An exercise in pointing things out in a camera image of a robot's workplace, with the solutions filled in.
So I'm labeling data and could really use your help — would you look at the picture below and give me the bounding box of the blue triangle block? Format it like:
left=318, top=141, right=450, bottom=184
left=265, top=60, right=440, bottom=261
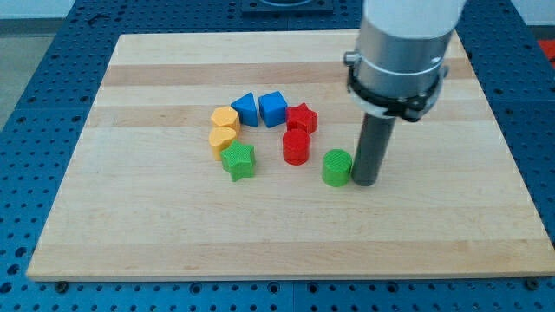
left=231, top=93, right=258, bottom=127

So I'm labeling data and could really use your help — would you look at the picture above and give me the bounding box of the blue cube block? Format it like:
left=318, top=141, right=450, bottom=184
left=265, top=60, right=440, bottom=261
left=258, top=91, right=288, bottom=127

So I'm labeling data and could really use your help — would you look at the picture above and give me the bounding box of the light wooden board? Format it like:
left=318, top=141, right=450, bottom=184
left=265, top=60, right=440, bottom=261
left=27, top=30, right=554, bottom=282

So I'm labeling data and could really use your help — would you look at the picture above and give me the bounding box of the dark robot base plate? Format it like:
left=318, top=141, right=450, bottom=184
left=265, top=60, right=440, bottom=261
left=240, top=0, right=334, bottom=15

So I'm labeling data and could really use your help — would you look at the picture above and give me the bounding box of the yellow heart block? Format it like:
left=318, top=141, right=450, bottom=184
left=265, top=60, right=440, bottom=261
left=208, top=126, right=238, bottom=161

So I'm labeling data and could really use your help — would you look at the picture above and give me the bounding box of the green star block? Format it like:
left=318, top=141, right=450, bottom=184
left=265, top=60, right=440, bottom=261
left=220, top=140, right=256, bottom=182

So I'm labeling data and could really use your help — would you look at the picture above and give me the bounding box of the yellow hexagon block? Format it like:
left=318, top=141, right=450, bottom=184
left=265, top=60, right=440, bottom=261
left=211, top=106, right=240, bottom=132

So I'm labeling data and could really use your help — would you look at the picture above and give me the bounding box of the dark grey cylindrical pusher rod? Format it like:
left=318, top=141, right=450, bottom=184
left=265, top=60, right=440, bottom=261
left=351, top=114, right=395, bottom=186

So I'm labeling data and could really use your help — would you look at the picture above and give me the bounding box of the red cylinder block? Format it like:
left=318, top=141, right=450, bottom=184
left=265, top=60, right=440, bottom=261
left=282, top=129, right=310, bottom=166

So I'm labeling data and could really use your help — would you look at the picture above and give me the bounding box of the red star block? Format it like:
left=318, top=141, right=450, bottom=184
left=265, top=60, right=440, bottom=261
left=285, top=102, right=318, bottom=134

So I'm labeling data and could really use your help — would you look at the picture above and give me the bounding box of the green cylinder block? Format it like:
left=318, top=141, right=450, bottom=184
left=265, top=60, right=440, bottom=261
left=322, top=149, right=352, bottom=187

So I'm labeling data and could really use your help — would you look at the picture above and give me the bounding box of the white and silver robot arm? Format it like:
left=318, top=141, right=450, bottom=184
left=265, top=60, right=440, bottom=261
left=343, top=0, right=466, bottom=186

